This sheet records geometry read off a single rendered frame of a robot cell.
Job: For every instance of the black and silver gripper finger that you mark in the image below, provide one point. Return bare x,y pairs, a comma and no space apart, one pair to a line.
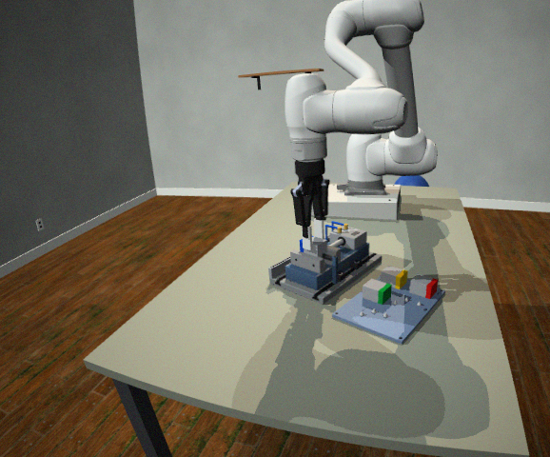
319,212
302,208

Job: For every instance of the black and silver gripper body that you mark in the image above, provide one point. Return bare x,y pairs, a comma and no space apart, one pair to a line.
310,169

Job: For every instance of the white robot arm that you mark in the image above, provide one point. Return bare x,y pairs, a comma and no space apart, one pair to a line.
367,106

